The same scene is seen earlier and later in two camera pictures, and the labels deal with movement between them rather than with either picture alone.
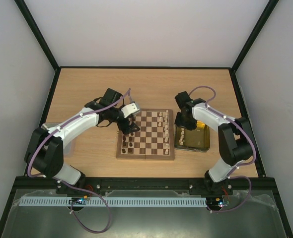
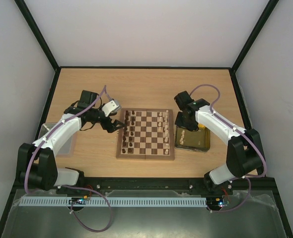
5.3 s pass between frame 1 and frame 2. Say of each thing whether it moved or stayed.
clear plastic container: stayed
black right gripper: stayed
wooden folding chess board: stayed
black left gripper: moved
